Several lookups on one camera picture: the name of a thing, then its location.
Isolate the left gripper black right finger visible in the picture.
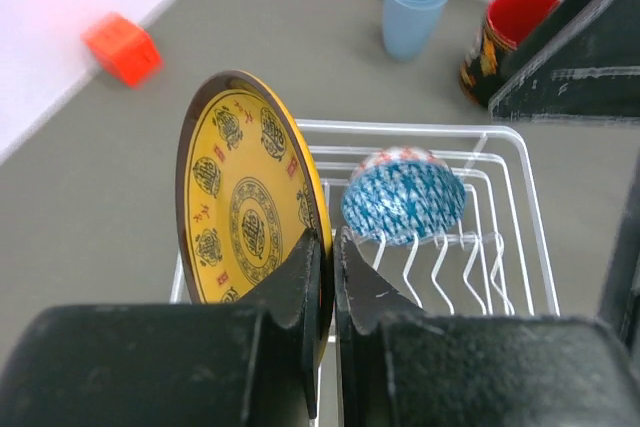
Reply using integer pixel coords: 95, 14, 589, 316
334, 228, 639, 426

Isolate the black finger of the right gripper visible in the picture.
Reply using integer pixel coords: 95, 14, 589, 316
489, 0, 639, 123

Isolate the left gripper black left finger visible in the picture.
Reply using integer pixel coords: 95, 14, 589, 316
1, 231, 321, 426

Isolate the blue white patterned bowl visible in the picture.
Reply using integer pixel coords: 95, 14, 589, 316
341, 146, 467, 246

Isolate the yellow patterned plate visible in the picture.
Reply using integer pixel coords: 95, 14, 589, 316
175, 70, 334, 351

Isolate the light blue cup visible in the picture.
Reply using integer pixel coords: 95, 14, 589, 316
382, 0, 448, 61

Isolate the orange cube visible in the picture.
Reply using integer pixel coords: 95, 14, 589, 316
82, 12, 163, 88

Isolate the white wire dish rack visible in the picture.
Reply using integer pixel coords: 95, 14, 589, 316
170, 113, 560, 315

